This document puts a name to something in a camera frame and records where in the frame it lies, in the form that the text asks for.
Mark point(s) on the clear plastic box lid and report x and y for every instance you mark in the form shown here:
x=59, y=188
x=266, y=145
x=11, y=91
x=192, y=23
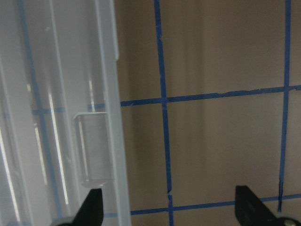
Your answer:
x=60, y=118

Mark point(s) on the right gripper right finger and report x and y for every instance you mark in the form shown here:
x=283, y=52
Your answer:
x=251, y=211

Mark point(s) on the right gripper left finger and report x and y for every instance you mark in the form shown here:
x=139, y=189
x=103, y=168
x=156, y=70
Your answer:
x=91, y=212

